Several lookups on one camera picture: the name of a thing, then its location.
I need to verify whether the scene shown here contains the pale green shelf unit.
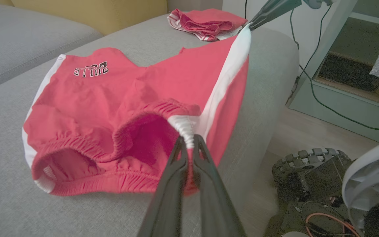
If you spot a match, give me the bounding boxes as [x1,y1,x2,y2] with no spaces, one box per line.
[288,0,379,144]

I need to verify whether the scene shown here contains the red and white shirt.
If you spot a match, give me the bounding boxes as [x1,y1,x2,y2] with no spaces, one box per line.
[167,8,248,42]

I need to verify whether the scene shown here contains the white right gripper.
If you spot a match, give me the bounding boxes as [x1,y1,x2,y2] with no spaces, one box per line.
[248,0,336,31]

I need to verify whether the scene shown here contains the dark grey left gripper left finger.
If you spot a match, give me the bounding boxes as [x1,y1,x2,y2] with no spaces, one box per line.
[137,136,189,237]

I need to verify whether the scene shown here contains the red shorts with white stripes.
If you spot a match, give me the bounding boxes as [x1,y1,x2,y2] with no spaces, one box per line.
[22,22,252,197]

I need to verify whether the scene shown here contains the grey sofa back cushion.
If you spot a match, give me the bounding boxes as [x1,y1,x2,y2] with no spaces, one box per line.
[167,0,223,14]
[0,1,104,96]

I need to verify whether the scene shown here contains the black robot wheeled base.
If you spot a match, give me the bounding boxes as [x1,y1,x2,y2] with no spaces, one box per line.
[264,147,363,237]

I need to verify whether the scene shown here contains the white robot torso shell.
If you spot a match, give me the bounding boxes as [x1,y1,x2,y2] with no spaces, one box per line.
[341,133,379,237]

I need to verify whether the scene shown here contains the grey roller omni wheel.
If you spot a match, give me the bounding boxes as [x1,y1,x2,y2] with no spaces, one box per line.
[272,148,353,181]

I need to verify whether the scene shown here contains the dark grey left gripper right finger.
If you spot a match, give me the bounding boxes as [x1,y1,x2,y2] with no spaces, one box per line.
[193,134,246,237]

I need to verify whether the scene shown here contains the thin orange cable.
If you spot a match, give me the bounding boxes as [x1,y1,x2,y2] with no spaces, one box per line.
[305,212,361,237]

